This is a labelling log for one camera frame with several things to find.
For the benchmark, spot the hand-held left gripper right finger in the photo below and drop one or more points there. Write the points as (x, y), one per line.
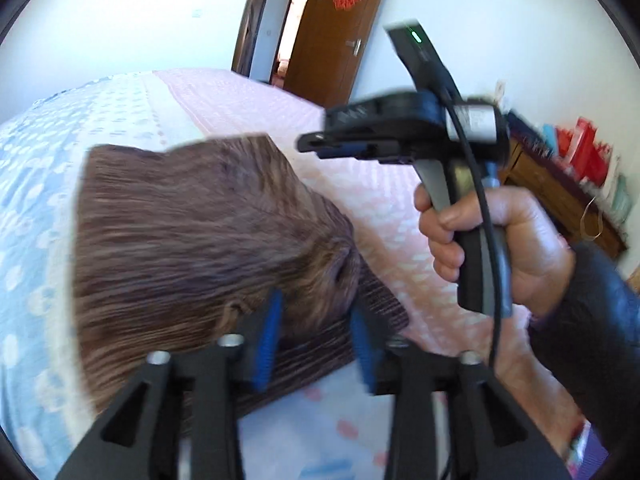
(362, 347)

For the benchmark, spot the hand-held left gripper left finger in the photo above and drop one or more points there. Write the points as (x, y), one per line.
(267, 345)

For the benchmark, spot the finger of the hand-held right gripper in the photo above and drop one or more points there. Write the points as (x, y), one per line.
(350, 140)
(370, 154)

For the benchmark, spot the brown knitted sweater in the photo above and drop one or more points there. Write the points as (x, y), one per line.
(200, 240)

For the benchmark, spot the person's right hand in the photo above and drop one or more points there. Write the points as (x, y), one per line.
(535, 250)

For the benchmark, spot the brown wooden door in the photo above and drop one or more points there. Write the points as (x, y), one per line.
(330, 60)

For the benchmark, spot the brown wooden dresser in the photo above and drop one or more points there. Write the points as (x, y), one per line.
(550, 180)

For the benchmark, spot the colourful gift bags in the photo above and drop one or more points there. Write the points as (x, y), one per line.
(585, 150)

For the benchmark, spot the bed with pink-blue sheet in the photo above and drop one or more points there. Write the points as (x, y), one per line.
(50, 160)

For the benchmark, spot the wooden door frame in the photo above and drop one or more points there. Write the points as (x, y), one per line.
(245, 35)

